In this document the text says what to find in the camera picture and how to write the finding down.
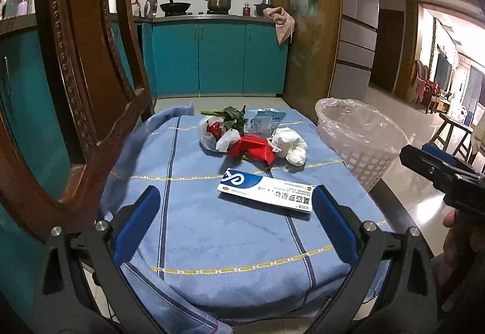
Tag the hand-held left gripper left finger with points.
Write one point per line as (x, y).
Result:
(136, 224)

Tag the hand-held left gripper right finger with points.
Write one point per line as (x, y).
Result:
(335, 224)

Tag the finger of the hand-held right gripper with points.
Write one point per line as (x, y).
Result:
(424, 165)
(443, 156)

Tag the white plastic basket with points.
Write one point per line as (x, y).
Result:
(363, 163)

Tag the white blue medicine box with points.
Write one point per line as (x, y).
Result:
(265, 192)

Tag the clear plastic bag liner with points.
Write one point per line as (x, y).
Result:
(352, 125)

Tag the person's right forearm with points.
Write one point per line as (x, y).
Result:
(462, 258)

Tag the person's right hand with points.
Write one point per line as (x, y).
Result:
(450, 219)

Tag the wooden stool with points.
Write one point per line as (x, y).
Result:
(452, 133)

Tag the distant wooden chair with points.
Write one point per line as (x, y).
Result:
(424, 87)

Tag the flat television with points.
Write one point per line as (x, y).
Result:
(443, 72)

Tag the crumpled white tissue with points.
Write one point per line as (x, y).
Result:
(290, 146)

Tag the blue woven tablecloth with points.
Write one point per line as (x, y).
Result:
(227, 243)

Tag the red packet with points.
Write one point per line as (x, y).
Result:
(254, 148)

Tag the white plastic bag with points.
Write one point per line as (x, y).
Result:
(206, 137)

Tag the blue white blister pack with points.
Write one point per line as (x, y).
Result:
(265, 122)

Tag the green vegetable leaves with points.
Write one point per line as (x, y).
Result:
(231, 116)

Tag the silver refrigerator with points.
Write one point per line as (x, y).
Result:
(356, 23)

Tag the teal side counter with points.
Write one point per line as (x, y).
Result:
(30, 99)

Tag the carved wooden chair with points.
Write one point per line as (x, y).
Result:
(94, 53)

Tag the wooden framed glass door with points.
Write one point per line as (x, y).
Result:
(307, 34)

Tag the teal kitchen cabinet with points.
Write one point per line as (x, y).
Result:
(219, 57)

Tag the pink hanging towel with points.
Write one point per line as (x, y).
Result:
(282, 25)

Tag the small seasoning bottle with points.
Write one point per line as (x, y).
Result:
(136, 9)

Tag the round metal lid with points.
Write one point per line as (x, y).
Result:
(150, 6)

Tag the black wok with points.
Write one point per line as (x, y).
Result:
(175, 7)

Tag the dark metal bowl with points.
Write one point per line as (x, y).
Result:
(263, 7)

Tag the small red jar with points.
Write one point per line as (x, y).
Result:
(246, 10)

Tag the steel cooking pot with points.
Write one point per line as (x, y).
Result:
(219, 2)

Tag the small pink bottle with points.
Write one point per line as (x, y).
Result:
(21, 7)

